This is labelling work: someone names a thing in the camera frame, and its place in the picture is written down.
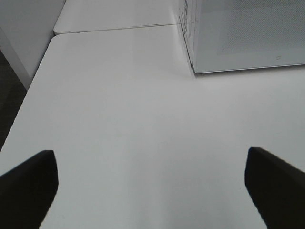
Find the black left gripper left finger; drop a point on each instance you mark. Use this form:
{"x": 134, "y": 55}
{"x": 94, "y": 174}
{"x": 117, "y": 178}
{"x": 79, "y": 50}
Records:
{"x": 27, "y": 191}

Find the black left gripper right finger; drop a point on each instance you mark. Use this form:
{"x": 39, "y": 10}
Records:
{"x": 277, "y": 189}

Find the white microwave door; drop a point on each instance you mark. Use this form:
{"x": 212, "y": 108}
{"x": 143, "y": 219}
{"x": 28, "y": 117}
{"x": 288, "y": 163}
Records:
{"x": 248, "y": 34}

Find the white microwave oven body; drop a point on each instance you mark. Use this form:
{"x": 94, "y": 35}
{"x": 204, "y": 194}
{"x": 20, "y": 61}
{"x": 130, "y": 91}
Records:
{"x": 189, "y": 16}

